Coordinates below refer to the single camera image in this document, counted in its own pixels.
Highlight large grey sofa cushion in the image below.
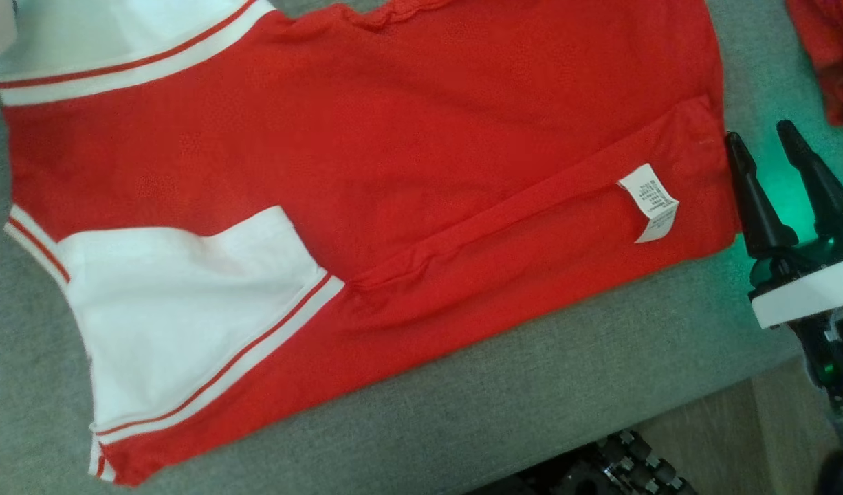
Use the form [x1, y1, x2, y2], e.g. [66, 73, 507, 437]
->
[0, 0, 843, 495]

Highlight red lettered jersey white trim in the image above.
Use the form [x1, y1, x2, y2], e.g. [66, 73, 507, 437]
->
[0, 0, 742, 487]

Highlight red white-edged garment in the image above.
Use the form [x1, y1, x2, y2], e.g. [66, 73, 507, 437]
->
[786, 0, 843, 128]

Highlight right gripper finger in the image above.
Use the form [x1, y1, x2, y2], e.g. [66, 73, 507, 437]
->
[777, 120, 843, 239]
[725, 131, 800, 260]

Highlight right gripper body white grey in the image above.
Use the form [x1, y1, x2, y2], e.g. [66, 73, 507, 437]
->
[748, 223, 843, 413]

